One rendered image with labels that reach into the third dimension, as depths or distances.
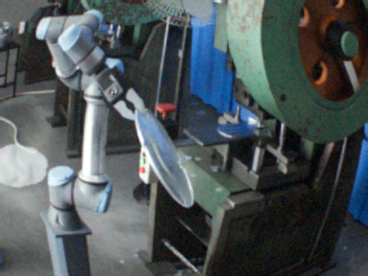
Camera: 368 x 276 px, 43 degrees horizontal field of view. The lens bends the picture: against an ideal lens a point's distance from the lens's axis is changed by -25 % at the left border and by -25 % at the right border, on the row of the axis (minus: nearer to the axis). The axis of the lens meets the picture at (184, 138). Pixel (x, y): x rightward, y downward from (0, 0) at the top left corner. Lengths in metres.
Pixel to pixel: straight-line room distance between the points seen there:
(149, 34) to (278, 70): 2.17
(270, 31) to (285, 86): 0.20
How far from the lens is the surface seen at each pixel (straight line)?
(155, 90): 3.79
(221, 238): 2.07
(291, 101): 1.69
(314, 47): 1.81
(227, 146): 2.17
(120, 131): 3.80
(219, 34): 2.24
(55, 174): 1.98
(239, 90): 2.18
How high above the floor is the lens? 1.59
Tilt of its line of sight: 23 degrees down
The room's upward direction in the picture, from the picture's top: 7 degrees clockwise
